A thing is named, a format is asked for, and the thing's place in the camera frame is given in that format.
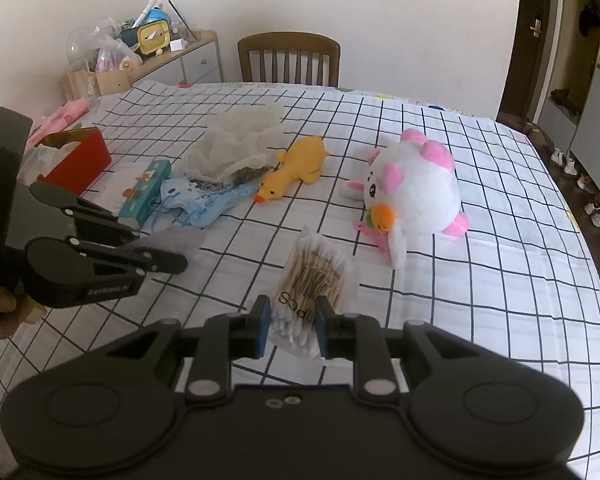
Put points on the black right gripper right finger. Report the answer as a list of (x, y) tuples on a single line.
[(359, 339)]

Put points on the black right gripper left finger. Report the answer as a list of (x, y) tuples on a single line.
[(222, 340)]

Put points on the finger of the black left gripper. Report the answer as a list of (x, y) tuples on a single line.
[(92, 223), (110, 264)]

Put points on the cotton swab bag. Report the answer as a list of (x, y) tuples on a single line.
[(315, 268)]

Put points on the white mesh cloth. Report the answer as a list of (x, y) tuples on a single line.
[(245, 137)]

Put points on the person's left hand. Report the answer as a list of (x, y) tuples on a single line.
[(16, 311)]

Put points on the red storage box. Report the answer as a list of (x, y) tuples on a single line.
[(79, 156)]

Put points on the white teal book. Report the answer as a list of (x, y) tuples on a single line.
[(144, 195)]

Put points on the cardboard box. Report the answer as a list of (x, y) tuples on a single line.
[(86, 84)]

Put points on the white grid tablecloth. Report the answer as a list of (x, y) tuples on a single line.
[(521, 282)]

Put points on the plastic bag of items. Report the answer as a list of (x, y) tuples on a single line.
[(114, 54)]

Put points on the glass jar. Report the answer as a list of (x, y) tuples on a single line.
[(83, 44)]

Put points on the white pink plush toy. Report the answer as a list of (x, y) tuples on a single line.
[(408, 188)]

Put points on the yellow toy clock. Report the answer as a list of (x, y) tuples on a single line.
[(153, 37)]

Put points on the small white drawer cabinet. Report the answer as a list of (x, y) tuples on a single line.
[(198, 63)]

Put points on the wooden chair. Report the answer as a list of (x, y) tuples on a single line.
[(290, 58)]

